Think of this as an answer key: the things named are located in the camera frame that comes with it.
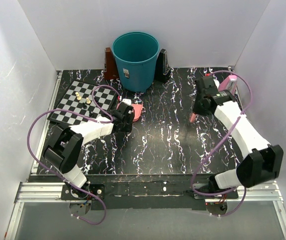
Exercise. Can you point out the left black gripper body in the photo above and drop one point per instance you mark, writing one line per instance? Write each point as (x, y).
(128, 123)

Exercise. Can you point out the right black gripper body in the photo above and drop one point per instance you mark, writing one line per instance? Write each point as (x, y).
(198, 108)

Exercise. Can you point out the pink hand brush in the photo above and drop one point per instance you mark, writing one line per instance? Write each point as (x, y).
(192, 117)

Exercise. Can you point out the pink dustpan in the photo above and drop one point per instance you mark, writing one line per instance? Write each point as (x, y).
(136, 112)

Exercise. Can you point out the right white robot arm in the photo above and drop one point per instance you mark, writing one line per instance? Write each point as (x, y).
(261, 160)

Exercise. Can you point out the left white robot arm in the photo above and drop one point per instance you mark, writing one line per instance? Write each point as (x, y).
(64, 146)

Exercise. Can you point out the pink metronome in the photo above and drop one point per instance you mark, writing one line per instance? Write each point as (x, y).
(229, 83)

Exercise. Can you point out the brown metronome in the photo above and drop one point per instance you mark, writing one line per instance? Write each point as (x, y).
(110, 67)

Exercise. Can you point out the cream chess pawn rear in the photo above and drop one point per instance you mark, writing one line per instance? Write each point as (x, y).
(78, 97)

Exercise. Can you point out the black and white chessboard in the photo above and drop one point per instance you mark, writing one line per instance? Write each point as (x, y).
(104, 97)

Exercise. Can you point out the black metronome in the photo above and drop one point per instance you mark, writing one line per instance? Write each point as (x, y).
(162, 69)

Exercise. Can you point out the teal plastic waste bin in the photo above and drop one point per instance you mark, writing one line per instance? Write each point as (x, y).
(135, 54)

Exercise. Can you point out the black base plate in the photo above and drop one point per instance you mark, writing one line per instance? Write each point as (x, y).
(146, 191)

